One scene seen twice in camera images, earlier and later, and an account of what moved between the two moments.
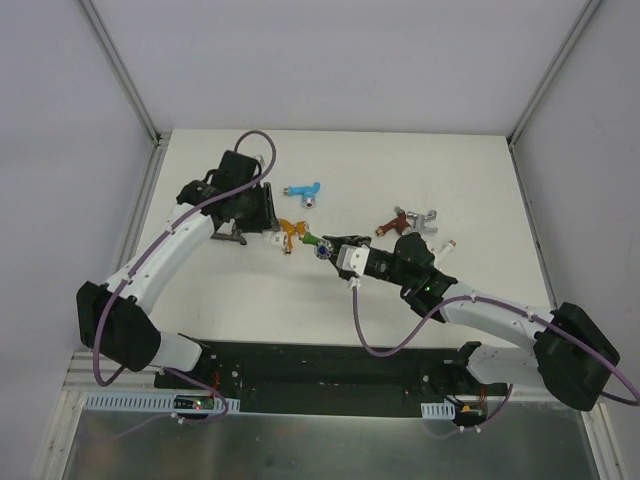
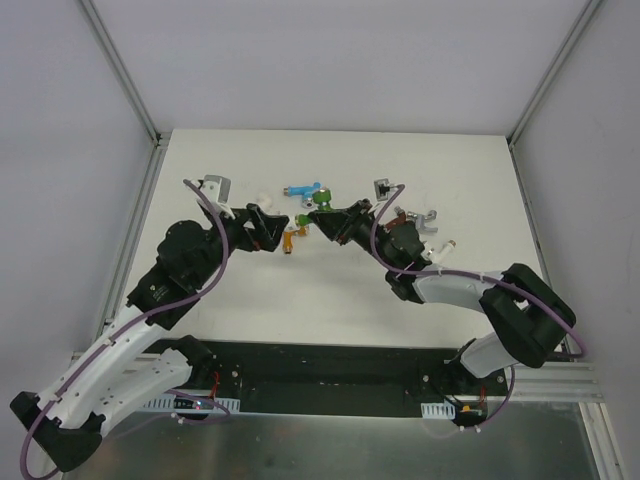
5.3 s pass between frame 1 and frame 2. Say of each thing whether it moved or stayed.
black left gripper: moved
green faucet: moved
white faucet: stayed
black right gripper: moved
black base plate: stayed
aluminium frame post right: stayed
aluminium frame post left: stayed
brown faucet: stayed
